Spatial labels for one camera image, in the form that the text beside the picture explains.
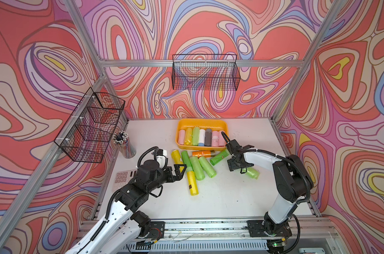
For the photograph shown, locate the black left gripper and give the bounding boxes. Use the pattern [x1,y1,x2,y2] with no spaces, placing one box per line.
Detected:
[146,163,187,195]

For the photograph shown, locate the light green roll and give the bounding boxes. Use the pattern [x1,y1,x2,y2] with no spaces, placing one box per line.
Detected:
[245,167,260,179]
[189,156,205,181]
[192,127,200,146]
[198,157,217,178]

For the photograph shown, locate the green roll with label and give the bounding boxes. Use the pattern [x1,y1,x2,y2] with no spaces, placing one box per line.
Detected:
[210,149,230,166]

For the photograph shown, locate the pink trash bag roll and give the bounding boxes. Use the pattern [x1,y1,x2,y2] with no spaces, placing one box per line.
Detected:
[211,131,219,147]
[218,130,226,147]
[177,129,186,146]

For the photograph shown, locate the grey trash bag roll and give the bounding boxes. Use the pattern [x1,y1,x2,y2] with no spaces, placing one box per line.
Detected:
[204,128,212,147]

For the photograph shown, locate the green yellow trash bag roll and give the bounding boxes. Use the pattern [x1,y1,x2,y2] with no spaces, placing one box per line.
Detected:
[181,150,199,196]

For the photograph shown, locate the white blue trash bag roll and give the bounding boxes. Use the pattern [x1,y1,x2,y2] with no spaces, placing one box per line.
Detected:
[198,129,206,147]

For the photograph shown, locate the orange plastic storage box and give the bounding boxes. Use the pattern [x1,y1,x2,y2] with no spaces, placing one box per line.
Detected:
[176,119,229,151]

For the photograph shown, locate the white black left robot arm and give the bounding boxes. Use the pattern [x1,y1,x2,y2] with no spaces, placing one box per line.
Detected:
[67,156,186,254]

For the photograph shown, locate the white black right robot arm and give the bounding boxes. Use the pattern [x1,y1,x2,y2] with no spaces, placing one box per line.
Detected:
[226,139,313,236]

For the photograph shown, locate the pink calculator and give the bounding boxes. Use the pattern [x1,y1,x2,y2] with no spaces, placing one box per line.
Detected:
[112,170,136,192]

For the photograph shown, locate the cup of pens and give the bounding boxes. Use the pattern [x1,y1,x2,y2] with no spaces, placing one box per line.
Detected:
[113,131,136,159]

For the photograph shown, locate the black wire basket left wall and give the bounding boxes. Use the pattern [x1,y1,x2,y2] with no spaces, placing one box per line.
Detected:
[54,88,125,163]

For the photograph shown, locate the black wire basket wall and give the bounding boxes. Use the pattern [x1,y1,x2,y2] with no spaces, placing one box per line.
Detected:
[171,53,241,91]
[54,88,125,163]

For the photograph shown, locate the black wire basket back wall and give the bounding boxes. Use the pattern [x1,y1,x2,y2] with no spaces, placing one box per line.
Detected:
[171,53,241,91]

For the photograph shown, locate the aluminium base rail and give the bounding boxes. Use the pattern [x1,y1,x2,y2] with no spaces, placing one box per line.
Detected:
[74,216,333,245]

